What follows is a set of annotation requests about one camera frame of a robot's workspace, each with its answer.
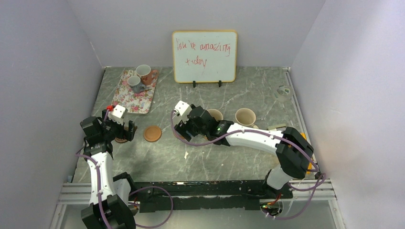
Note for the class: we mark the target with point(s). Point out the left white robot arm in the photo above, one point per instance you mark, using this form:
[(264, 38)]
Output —
[(108, 205)]

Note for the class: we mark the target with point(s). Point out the light wooden coaster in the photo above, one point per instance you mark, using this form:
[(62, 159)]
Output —
[(152, 133)]

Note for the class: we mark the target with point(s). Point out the clear tape roll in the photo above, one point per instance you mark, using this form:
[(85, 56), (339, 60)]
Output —
[(282, 93)]

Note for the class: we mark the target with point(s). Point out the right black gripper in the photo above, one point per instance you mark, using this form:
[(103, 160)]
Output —
[(182, 128)]

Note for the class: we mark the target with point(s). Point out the black whiteboard stand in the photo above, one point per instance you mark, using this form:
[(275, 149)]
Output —
[(218, 83)]

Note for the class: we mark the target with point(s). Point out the green white stapler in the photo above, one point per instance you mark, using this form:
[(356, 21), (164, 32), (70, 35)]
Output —
[(279, 127)]

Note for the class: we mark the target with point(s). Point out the small light blue mug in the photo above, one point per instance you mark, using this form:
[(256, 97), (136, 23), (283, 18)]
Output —
[(136, 84)]

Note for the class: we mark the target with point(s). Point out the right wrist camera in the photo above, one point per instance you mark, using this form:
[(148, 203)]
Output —
[(181, 110)]

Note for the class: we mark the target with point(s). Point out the cream coral pattern mug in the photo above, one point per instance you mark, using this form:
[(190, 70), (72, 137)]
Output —
[(216, 114)]

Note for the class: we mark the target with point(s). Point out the cream seahorse mug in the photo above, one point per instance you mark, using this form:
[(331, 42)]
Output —
[(246, 117)]

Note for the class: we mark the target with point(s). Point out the yellow orange object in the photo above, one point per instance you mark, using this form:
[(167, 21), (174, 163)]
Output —
[(310, 167)]

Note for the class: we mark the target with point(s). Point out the floral serving tray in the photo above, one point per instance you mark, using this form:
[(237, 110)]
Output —
[(135, 103)]

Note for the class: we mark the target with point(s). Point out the orange floral mug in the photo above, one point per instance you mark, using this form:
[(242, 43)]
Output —
[(147, 74)]

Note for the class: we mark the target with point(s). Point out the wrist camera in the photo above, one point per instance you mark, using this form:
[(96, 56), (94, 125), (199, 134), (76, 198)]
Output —
[(181, 110), (116, 113)]

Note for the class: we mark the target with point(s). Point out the dark walnut wooden coaster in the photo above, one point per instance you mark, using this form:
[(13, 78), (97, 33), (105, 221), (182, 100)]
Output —
[(121, 140)]

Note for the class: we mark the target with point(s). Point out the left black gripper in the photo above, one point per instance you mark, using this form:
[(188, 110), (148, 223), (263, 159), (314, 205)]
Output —
[(123, 133)]

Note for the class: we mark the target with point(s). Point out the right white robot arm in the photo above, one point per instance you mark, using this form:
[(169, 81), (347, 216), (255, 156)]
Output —
[(293, 151)]

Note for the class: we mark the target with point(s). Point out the yellow framed whiteboard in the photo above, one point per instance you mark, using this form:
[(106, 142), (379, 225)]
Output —
[(204, 56)]

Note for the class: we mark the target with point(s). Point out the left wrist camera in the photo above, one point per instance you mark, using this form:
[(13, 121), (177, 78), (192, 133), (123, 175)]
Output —
[(116, 113)]

